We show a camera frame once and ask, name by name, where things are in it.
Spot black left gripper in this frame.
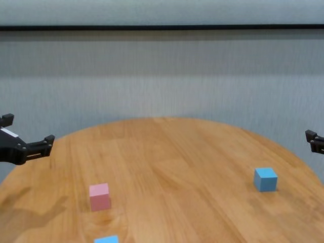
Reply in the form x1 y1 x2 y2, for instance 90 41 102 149
0 113 56 166

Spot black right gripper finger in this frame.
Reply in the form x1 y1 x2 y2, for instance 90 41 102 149
305 129 324 155

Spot blue wooden cube block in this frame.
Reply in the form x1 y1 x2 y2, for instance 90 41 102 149
254 167 278 192
94 234 119 243

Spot pink wooden cube block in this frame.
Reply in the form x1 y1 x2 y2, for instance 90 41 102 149
89 183 112 212

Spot black wall rail strip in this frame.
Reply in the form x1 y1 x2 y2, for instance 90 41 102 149
0 24 324 32

